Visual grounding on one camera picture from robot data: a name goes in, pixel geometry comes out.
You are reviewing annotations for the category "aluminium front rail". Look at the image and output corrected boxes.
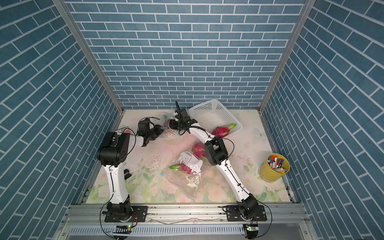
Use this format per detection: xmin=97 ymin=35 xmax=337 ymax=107
xmin=54 ymin=203 xmax=317 ymax=240

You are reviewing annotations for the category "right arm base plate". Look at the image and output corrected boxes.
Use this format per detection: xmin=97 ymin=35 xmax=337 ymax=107
xmin=222 ymin=205 xmax=268 ymax=222

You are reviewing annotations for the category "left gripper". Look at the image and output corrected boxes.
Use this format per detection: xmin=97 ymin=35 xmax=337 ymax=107
xmin=146 ymin=124 xmax=165 ymax=140

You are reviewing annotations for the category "yellow cup of markers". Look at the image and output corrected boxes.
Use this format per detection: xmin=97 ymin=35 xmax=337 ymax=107
xmin=260 ymin=154 xmax=291 ymax=182

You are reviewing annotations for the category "near zip-top bag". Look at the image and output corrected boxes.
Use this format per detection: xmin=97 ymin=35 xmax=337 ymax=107
xmin=149 ymin=150 xmax=222 ymax=201

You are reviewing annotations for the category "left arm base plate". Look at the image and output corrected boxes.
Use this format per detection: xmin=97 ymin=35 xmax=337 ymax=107
xmin=102 ymin=206 xmax=148 ymax=224

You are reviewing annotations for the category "white plastic basket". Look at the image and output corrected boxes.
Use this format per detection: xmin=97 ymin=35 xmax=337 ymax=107
xmin=188 ymin=100 xmax=243 ymax=137

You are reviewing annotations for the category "loose dragon fruit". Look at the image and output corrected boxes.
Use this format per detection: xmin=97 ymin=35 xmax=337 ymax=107
xmin=192 ymin=142 xmax=207 ymax=159

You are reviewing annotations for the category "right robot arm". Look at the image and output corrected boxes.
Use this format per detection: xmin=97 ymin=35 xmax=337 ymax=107
xmin=170 ymin=102 xmax=259 ymax=221

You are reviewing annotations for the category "dragon fruit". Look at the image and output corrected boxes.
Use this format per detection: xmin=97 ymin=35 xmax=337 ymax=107
xmin=212 ymin=123 xmax=237 ymax=138
xmin=169 ymin=164 xmax=201 ymax=175
xmin=192 ymin=142 xmax=207 ymax=159

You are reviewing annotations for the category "zip-top bag with label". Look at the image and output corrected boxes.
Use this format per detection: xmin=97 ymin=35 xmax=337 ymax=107
xmin=159 ymin=111 xmax=179 ymax=139

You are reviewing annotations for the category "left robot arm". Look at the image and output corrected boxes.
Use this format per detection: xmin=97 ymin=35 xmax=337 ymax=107
xmin=97 ymin=117 xmax=164 ymax=222

